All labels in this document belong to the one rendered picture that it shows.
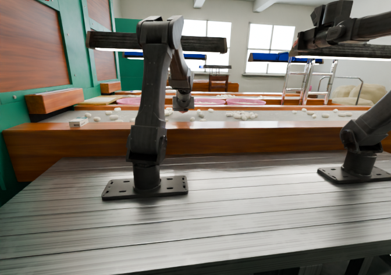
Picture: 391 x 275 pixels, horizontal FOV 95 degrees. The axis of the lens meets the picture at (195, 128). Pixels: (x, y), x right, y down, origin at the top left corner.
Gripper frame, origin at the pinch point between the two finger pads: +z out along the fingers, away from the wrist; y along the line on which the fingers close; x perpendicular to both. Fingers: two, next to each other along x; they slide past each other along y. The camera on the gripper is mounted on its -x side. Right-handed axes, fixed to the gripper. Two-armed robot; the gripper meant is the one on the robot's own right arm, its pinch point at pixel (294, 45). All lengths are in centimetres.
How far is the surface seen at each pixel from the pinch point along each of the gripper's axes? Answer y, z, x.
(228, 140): 33, -20, 36
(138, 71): 109, 278, 10
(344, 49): -33.4, 8.4, -0.4
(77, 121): 85, -15, 29
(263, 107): -1.2, 21.4, 31.4
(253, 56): -12, 65, -2
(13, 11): 107, 1, -6
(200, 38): 39.5, 12.0, -2.6
